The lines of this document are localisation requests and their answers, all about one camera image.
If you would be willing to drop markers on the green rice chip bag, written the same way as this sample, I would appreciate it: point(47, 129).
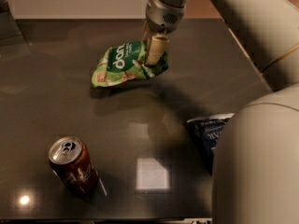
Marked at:
point(124, 63)

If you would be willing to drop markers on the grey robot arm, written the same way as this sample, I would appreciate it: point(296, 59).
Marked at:
point(256, 166)

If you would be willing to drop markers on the grey metal gripper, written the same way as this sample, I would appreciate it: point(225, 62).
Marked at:
point(163, 19)

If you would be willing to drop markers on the blue kettle chips bag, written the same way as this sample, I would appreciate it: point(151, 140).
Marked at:
point(205, 132)

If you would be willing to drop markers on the red soda can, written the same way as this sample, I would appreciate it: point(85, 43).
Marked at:
point(70, 160)

